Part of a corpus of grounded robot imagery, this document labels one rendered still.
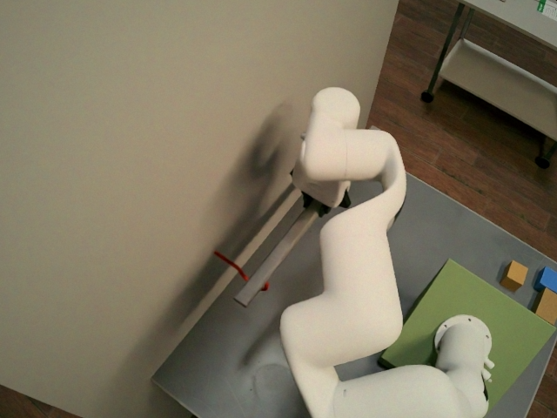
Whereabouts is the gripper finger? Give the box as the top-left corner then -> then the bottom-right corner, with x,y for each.
319,189 -> 351,218
290,169 -> 313,208

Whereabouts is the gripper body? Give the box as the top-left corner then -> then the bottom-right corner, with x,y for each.
292,154 -> 351,207

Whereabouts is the blue block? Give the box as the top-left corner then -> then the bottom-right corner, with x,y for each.
534,266 -> 557,293

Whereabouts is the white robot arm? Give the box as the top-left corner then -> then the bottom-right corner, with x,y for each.
279,87 -> 494,418

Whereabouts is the beige bar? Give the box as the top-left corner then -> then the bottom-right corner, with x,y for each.
233,198 -> 323,308

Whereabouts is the red hook shank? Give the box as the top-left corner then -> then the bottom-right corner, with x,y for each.
214,251 -> 237,268

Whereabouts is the beige wall panel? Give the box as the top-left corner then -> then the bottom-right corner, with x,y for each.
0,0 -> 399,418

